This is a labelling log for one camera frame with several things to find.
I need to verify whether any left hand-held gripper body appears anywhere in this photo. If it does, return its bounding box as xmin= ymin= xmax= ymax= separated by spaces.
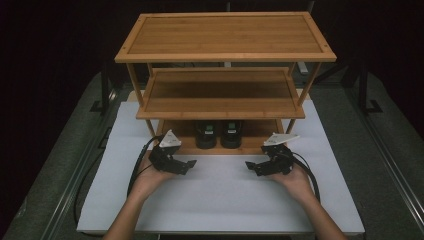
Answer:
xmin=148 ymin=129 xmax=184 ymax=175

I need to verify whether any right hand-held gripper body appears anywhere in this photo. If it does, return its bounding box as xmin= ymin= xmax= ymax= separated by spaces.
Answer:
xmin=259 ymin=132 xmax=301 ymax=177

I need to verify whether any black sandal with blue straps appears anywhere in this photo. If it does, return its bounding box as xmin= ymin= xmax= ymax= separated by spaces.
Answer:
xmin=219 ymin=120 xmax=244 ymax=150
xmin=194 ymin=120 xmax=219 ymax=150

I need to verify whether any wooden three-tier shoe rack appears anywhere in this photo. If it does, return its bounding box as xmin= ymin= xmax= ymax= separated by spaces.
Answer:
xmin=114 ymin=11 xmax=338 ymax=156

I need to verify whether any person's left hand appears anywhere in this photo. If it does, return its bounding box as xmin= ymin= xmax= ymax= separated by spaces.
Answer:
xmin=128 ymin=150 xmax=175 ymax=202

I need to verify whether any person's right hand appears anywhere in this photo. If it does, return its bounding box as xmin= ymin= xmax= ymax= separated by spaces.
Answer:
xmin=267 ymin=162 xmax=316 ymax=203

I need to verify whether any black metal stand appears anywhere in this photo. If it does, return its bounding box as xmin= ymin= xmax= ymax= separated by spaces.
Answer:
xmin=89 ymin=61 xmax=117 ymax=116
xmin=357 ymin=61 xmax=384 ymax=116

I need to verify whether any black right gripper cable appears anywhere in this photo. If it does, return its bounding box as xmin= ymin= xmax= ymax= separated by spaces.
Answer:
xmin=289 ymin=150 xmax=322 ymax=203

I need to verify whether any black cable on floor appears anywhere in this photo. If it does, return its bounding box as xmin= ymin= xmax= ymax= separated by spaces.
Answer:
xmin=73 ymin=126 xmax=114 ymax=238

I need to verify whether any aluminium frame rail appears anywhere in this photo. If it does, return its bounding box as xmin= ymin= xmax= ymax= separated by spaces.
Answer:
xmin=344 ymin=84 xmax=424 ymax=228
xmin=39 ymin=89 xmax=123 ymax=240

